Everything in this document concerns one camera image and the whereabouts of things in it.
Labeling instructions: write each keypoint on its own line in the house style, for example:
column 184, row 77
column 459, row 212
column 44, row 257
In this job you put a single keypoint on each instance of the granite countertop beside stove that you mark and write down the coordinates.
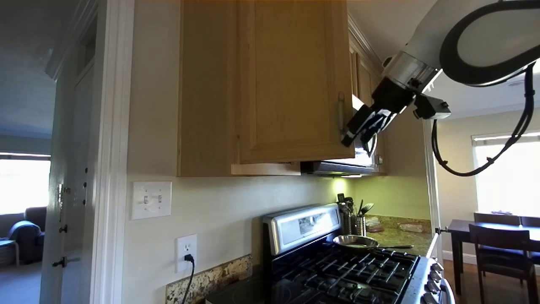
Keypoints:
column 405, row 237

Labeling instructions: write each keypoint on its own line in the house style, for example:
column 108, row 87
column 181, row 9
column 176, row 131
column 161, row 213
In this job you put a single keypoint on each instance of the white wall outlet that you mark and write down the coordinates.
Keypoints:
column 186, row 247

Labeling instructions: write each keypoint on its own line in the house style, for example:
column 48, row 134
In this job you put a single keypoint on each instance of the bright living room window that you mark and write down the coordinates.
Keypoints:
column 22, row 186

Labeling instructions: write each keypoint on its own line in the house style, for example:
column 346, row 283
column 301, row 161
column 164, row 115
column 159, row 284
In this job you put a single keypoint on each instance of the metal frying pan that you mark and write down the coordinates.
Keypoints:
column 355, row 240

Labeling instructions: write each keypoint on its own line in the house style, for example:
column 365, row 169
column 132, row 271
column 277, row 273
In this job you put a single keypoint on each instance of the white room door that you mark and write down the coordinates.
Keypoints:
column 73, row 169

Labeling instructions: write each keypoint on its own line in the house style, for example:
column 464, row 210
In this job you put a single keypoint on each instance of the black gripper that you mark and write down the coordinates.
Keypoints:
column 394, row 95

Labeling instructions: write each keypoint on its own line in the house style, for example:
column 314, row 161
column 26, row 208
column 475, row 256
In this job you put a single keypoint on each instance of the wooden cabinet door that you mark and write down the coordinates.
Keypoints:
column 292, row 85

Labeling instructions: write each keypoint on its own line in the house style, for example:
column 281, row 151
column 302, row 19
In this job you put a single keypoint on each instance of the black utensil holder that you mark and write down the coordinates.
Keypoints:
column 345, row 217

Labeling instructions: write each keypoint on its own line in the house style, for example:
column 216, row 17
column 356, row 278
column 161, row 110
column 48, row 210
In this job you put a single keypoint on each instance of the bright window with white frame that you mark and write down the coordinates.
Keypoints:
column 507, row 175

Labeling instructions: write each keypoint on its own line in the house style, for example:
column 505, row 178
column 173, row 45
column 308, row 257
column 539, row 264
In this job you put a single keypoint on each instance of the dark dining chair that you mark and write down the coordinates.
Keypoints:
column 495, row 218
column 500, row 247

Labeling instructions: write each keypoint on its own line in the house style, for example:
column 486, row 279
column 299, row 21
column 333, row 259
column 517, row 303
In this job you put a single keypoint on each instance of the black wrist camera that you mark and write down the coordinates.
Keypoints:
column 432, row 107

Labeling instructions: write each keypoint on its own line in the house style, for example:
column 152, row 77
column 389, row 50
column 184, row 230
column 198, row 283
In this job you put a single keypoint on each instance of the white light switch plate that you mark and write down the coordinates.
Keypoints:
column 151, row 200

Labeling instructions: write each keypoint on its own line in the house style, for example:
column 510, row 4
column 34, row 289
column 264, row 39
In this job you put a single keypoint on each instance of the wooden cabinet above microwave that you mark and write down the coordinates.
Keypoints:
column 363, row 73

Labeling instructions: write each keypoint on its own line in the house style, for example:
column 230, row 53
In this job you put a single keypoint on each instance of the dark dining table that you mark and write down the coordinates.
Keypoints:
column 458, row 229

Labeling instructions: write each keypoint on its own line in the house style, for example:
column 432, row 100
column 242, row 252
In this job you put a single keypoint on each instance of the stainless steel gas stove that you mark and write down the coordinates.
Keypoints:
column 338, row 271

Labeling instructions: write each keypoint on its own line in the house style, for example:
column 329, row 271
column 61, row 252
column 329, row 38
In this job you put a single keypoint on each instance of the granite countertop slab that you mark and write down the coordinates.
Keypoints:
column 213, row 279

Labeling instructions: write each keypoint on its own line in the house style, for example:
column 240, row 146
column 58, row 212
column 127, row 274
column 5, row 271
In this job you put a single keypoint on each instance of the wooden wall cabinet box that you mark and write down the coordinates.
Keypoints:
column 208, row 85

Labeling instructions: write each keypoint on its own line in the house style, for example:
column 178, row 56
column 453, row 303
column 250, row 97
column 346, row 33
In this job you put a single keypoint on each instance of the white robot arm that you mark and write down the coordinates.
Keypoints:
column 449, row 28

